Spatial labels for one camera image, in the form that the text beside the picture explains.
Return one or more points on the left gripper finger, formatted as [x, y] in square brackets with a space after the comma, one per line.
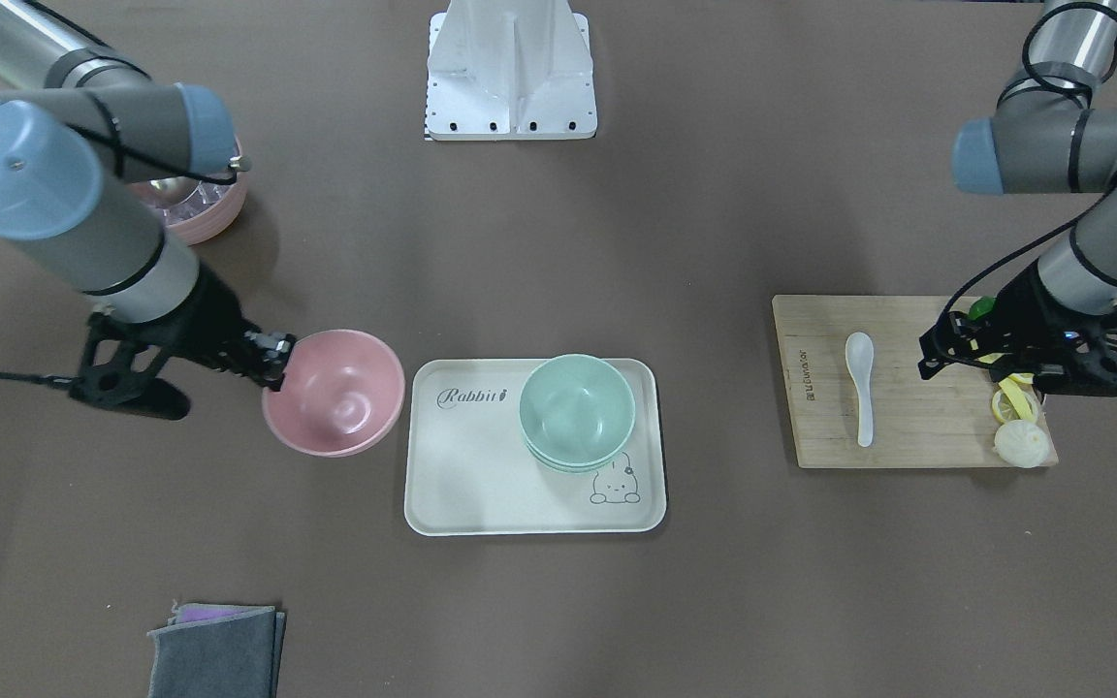
[1001, 366]
[942, 346]

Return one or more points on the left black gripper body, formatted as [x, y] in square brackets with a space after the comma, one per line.
[1026, 301]

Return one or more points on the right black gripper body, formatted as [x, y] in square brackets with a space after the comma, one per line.
[207, 321]

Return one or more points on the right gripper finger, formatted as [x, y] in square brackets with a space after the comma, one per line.
[272, 345]
[268, 372]

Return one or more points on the small pink bowl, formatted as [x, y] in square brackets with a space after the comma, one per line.
[343, 392]

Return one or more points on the white ceramic spoon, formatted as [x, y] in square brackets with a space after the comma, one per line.
[859, 355]

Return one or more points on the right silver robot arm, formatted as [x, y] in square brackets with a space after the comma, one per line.
[80, 125]

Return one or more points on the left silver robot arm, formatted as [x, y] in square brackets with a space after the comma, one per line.
[1046, 137]

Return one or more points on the large pink ice bowl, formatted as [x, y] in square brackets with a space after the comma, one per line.
[194, 210]

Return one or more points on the lemon slice near bun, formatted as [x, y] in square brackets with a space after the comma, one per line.
[1009, 405]

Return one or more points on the green lime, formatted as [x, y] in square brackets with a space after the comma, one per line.
[981, 307]

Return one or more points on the wooden cutting board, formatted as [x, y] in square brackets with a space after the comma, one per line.
[941, 423]

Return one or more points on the beige serving tray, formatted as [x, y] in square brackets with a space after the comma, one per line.
[469, 471]

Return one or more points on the folded grey cloth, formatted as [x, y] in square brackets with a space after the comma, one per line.
[217, 650]

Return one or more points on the stacked green bowls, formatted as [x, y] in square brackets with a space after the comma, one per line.
[576, 412]

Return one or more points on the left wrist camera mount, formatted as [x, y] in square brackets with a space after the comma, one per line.
[1077, 353]

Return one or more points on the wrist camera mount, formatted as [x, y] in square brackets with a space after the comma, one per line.
[1077, 353]
[119, 371]

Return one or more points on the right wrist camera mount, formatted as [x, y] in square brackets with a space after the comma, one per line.
[119, 371]

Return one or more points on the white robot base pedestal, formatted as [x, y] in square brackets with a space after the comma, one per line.
[509, 71]

